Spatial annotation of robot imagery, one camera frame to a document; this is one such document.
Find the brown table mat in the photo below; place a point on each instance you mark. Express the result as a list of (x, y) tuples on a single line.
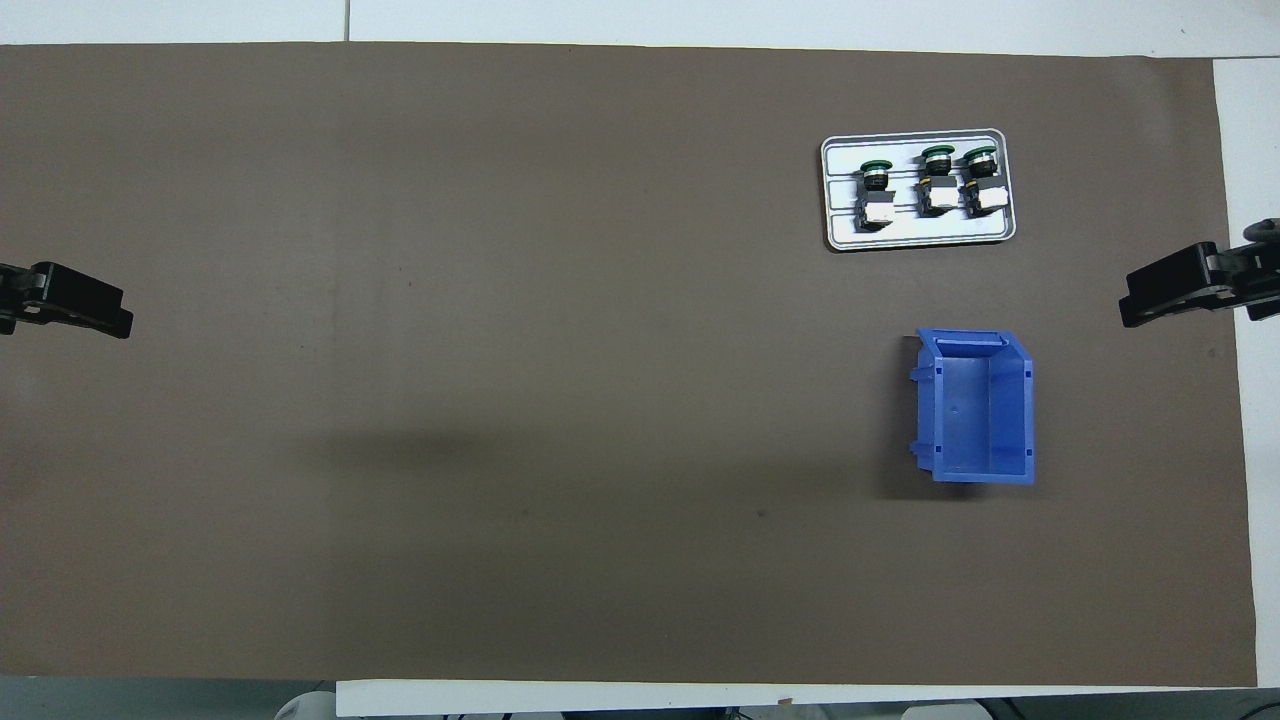
[(500, 400)]

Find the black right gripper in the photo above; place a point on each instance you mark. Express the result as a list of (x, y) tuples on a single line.
[(1260, 265)]

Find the silver metal tray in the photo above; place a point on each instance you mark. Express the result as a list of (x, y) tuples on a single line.
[(900, 228)]

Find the blue plastic storage bin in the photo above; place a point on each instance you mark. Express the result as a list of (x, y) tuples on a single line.
[(975, 420)]

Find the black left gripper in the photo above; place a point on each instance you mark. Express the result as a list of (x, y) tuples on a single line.
[(8, 290)]

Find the green push button switch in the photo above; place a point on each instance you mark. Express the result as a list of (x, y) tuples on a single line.
[(940, 195), (985, 195), (878, 210)]

